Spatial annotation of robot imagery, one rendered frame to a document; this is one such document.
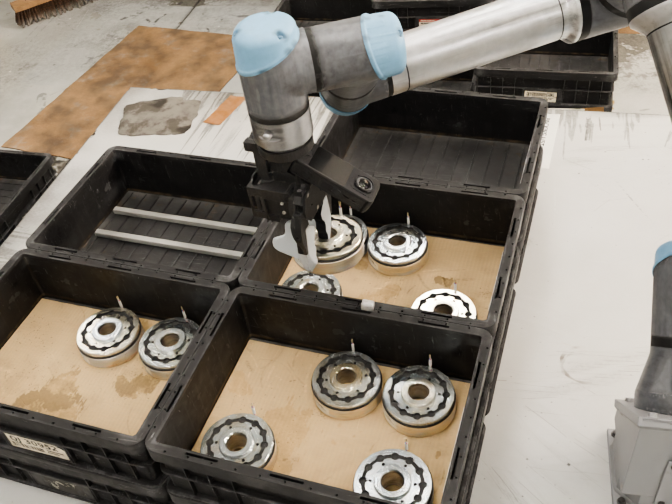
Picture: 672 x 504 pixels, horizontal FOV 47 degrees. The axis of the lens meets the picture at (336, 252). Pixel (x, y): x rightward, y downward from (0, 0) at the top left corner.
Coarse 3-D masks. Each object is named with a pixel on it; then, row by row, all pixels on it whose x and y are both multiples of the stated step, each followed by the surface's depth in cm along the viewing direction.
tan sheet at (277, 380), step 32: (256, 352) 121; (288, 352) 120; (256, 384) 116; (288, 384) 115; (384, 384) 114; (224, 416) 112; (288, 416) 111; (320, 416) 111; (384, 416) 110; (192, 448) 109; (288, 448) 107; (320, 448) 107; (352, 448) 106; (384, 448) 106; (416, 448) 105; (448, 448) 105; (320, 480) 103; (352, 480) 103
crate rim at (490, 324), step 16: (448, 192) 129; (464, 192) 128; (480, 192) 128; (496, 192) 128; (272, 224) 127; (512, 224) 122; (512, 240) 119; (256, 256) 124; (512, 256) 117; (256, 288) 117; (272, 288) 116; (288, 288) 116; (496, 288) 112; (352, 304) 112; (384, 304) 112; (496, 304) 110; (448, 320) 108; (464, 320) 108; (480, 320) 108; (496, 320) 107
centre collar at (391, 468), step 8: (392, 464) 100; (376, 472) 99; (384, 472) 99; (392, 472) 99; (400, 472) 99; (408, 472) 99; (376, 480) 98; (408, 480) 98; (376, 488) 97; (400, 488) 97; (408, 488) 97; (384, 496) 96; (392, 496) 96; (400, 496) 96
